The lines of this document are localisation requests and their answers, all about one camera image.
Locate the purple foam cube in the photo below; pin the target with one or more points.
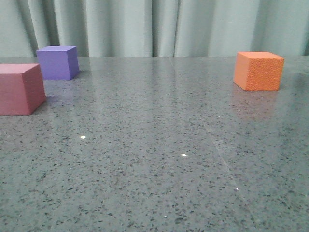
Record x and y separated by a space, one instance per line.
58 62

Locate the pink foam cube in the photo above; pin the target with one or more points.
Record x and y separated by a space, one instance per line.
21 89

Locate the orange foam cube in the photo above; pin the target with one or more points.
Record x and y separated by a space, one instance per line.
258 71

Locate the pale green curtain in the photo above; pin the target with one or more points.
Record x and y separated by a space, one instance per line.
155 28

